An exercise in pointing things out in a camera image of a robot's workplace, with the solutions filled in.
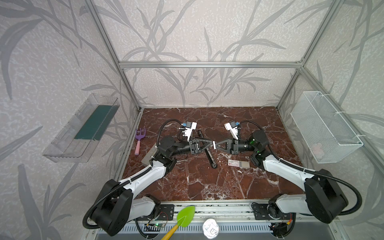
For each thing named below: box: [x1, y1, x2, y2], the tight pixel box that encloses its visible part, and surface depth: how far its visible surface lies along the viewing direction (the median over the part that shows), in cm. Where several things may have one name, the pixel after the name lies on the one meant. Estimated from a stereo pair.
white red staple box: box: [228, 159, 250, 168], surface depth 93 cm
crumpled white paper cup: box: [202, 218, 220, 240], surface depth 67 cm
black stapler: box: [198, 130, 218, 169], surface depth 93 cm
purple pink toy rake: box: [134, 128, 147, 156], surface depth 101 cm
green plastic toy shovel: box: [161, 205, 196, 240], surface depth 74 cm
